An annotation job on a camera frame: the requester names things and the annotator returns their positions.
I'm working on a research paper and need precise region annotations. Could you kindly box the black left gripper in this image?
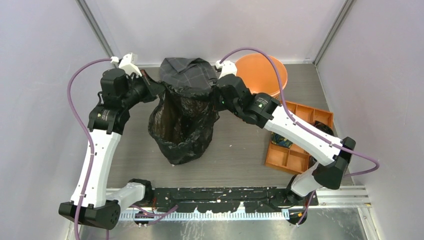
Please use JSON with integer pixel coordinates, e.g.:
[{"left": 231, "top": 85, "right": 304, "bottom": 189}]
[{"left": 121, "top": 69, "right": 166, "bottom": 109}]

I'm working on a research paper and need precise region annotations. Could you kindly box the black plastic trash bag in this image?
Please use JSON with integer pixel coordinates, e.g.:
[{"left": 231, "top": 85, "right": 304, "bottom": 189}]
[{"left": 148, "top": 81, "right": 220, "bottom": 165}]

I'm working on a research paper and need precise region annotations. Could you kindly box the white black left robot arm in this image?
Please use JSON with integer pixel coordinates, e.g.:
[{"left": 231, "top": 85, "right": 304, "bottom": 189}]
[{"left": 58, "top": 68, "right": 163, "bottom": 230}]

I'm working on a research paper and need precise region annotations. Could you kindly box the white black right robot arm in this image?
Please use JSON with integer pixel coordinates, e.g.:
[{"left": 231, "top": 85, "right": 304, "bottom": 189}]
[{"left": 212, "top": 74, "right": 356, "bottom": 205}]

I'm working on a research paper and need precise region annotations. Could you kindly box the orange plastic trash bin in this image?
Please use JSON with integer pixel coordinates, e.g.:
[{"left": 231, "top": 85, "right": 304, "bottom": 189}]
[{"left": 235, "top": 53, "right": 281, "bottom": 100}]

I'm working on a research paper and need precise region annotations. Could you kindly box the grey checked cloth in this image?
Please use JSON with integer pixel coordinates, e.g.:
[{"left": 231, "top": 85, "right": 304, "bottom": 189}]
[{"left": 159, "top": 57, "right": 217, "bottom": 90}]

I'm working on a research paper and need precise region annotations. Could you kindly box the dark blue patterned rolled item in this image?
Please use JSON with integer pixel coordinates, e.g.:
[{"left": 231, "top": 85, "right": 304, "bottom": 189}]
[{"left": 271, "top": 132, "right": 293, "bottom": 149}]

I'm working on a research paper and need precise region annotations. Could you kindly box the orange compartment tray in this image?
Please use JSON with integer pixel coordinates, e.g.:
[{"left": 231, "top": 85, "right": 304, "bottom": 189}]
[{"left": 264, "top": 99, "right": 334, "bottom": 176}]

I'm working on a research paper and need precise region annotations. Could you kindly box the black orange rolled item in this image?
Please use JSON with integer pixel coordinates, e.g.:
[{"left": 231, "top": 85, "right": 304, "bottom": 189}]
[{"left": 313, "top": 120, "right": 334, "bottom": 136}]

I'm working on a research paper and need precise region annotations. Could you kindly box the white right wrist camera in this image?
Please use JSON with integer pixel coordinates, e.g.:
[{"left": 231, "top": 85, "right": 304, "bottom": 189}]
[{"left": 214, "top": 60, "right": 238, "bottom": 79}]

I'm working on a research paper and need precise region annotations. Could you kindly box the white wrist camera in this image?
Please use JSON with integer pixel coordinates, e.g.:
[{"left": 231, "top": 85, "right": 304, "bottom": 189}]
[
  {"left": 110, "top": 52, "right": 142, "bottom": 77},
  {"left": 214, "top": 60, "right": 238, "bottom": 79}
]

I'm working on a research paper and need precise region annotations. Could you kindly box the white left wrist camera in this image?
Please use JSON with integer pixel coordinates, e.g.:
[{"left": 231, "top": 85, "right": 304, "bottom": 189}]
[{"left": 110, "top": 52, "right": 142, "bottom": 77}]

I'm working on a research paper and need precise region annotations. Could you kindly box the aluminium rail frame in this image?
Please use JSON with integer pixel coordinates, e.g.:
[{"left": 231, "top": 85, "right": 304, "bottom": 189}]
[{"left": 71, "top": 62, "right": 380, "bottom": 240}]

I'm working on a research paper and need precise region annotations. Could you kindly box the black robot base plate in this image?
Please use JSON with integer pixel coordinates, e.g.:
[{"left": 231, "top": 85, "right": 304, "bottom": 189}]
[{"left": 140, "top": 186, "right": 308, "bottom": 214}]

